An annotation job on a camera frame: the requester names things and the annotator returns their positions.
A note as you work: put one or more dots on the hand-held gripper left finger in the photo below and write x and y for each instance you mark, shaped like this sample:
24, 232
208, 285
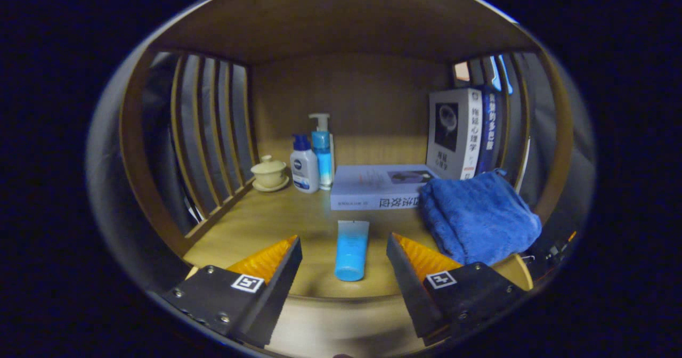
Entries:
274, 294

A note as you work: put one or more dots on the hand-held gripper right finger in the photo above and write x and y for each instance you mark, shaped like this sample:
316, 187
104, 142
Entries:
413, 289

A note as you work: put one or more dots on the blue squeeze tube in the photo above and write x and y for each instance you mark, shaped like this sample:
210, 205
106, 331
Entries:
351, 251

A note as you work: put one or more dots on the wooden countertop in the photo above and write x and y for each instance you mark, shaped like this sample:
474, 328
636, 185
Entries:
256, 225

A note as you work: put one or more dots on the wooden cabinet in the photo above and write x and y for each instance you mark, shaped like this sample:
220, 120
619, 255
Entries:
341, 22

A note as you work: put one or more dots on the blue folded towel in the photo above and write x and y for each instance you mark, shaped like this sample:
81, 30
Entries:
479, 219

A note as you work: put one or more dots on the white book lying flat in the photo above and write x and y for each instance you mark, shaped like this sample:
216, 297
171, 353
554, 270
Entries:
373, 185

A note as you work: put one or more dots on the cream lidded teacup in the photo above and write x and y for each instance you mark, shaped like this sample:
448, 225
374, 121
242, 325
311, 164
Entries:
269, 174

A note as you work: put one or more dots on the white bottle with blue cap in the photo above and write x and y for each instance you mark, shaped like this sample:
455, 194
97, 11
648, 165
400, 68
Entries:
305, 171

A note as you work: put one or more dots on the blue pump bottle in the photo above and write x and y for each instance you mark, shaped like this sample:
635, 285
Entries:
323, 155

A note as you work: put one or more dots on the orange and black clamp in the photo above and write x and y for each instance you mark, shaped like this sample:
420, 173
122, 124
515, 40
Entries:
557, 249

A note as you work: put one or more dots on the white upright book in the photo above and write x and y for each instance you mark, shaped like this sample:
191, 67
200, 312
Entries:
453, 134

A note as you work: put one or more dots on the dark blue upright book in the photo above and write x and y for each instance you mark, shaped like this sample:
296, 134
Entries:
489, 129

